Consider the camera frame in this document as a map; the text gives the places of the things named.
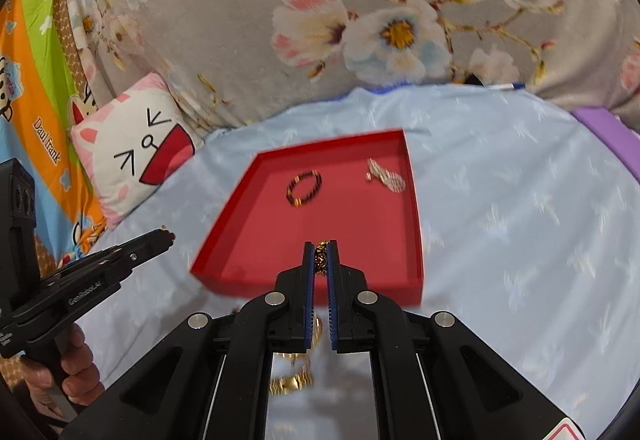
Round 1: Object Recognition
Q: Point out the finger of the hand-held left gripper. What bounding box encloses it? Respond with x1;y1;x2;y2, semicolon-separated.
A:
119;241;173;282
92;228;176;261

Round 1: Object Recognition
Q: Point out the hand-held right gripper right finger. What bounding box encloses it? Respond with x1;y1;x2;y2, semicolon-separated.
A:
327;240;586;440

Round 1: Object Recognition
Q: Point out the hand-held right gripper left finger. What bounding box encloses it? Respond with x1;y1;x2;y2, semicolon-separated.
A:
60;243;317;440

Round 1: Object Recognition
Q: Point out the gold chain bracelet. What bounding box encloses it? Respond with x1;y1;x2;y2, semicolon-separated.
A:
312;239;332;278

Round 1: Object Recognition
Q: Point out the gold wrist watch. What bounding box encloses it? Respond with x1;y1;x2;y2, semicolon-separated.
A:
267;310;326;397

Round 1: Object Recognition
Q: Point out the red cardboard box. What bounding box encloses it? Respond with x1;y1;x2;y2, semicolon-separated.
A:
189;129;425;307

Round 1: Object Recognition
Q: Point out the person's left hand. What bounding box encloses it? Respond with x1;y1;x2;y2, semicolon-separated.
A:
24;323;106;421

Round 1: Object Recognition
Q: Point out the cartoon face pillow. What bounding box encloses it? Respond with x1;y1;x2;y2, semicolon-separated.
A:
70;72;205;231

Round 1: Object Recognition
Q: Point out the colourful cartoon bed sheet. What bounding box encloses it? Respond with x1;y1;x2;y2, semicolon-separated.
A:
0;0;108;271

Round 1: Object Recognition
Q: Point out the light blue palm-print sheet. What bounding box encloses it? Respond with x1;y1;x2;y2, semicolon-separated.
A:
0;85;640;440

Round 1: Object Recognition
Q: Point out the grey floral blanket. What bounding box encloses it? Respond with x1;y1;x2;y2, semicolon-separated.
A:
50;0;640;141

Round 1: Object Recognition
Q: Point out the purple mat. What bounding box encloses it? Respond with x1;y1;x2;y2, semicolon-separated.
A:
570;106;640;182

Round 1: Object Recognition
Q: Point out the dark bead bracelet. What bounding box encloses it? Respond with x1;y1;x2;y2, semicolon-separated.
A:
286;169;323;208

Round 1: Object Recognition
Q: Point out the pink pearl bracelet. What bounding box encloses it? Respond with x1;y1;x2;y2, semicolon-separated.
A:
364;158;407;194

